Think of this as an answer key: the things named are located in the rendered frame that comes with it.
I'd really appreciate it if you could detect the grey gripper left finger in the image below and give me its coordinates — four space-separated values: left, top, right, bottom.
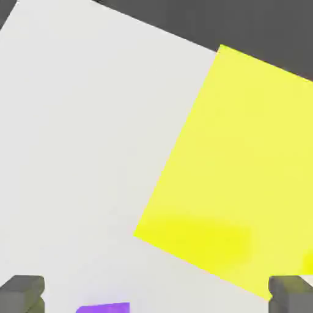
0 274 46 313

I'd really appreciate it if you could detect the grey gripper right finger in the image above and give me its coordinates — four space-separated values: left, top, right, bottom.
268 274 313 313

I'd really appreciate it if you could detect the small purple cube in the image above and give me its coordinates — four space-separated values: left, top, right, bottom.
75 302 131 313

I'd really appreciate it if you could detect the large yellow box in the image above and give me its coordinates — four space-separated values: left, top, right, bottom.
133 43 313 301

